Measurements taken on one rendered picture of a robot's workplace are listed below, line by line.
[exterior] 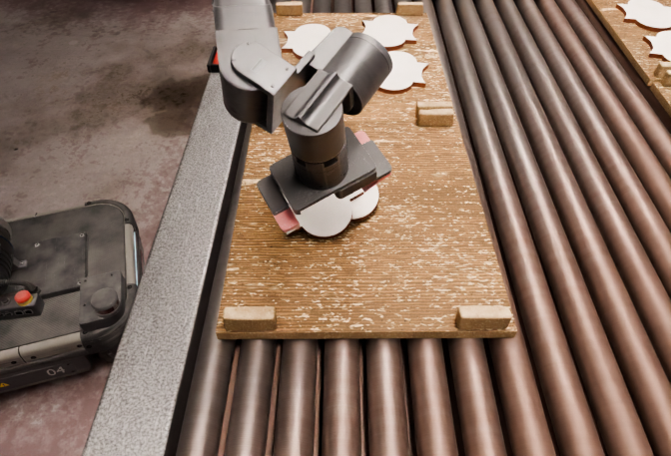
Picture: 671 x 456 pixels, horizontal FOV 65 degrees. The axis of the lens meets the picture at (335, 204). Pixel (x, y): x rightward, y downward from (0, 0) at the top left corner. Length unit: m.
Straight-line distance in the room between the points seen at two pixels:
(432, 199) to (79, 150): 2.02
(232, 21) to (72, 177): 1.98
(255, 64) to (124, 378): 0.38
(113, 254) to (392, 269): 1.18
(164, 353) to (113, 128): 2.07
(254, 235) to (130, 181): 1.65
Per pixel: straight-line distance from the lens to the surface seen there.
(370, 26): 1.19
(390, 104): 0.96
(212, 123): 0.97
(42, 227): 1.91
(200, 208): 0.81
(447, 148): 0.87
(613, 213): 0.87
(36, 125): 2.84
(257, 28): 0.52
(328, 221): 0.71
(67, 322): 1.63
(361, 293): 0.66
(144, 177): 2.34
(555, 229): 0.81
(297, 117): 0.48
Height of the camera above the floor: 1.47
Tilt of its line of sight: 45 degrees down
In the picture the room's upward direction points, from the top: straight up
